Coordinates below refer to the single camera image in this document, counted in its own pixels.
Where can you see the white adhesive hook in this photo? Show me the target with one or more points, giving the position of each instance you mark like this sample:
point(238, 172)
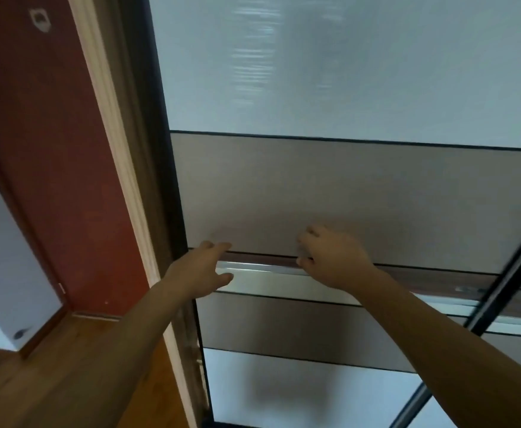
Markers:
point(40, 19)

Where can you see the small grey door stopper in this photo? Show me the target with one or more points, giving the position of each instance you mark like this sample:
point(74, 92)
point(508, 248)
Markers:
point(22, 334)

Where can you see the person's right hand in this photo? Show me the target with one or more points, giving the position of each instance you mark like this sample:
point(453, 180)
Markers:
point(336, 260)

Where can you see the person's left forearm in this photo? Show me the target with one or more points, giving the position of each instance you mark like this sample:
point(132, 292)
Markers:
point(109, 365)

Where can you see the reddish brown room door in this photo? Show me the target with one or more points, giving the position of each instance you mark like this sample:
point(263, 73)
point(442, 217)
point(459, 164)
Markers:
point(42, 151)

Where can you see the wooden wardrobe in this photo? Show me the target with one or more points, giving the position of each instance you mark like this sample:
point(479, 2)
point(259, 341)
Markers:
point(131, 129)

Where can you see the person's right forearm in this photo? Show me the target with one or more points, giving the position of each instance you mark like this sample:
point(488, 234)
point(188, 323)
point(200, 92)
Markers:
point(443, 352)

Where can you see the person's left hand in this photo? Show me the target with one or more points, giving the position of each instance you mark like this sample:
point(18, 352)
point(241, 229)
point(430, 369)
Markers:
point(198, 271)

